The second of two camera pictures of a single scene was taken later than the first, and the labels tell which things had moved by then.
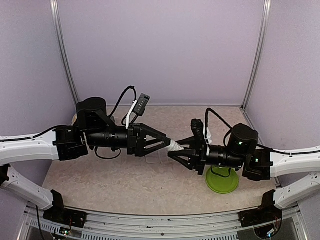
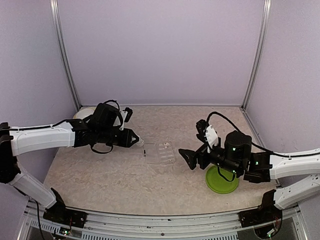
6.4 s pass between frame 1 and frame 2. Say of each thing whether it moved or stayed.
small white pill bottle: moved
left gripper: moved
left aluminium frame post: stayed
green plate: stayed
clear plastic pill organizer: stayed
